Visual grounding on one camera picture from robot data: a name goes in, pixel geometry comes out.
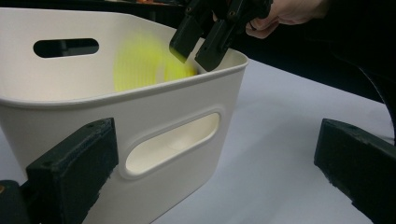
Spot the white plastic storage bin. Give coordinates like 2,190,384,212
0,7,250,224

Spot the yellow shuttlecock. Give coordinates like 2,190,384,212
112,32,199,93

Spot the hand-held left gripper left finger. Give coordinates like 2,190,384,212
26,117,120,224

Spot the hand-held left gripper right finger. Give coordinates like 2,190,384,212
313,118,396,224

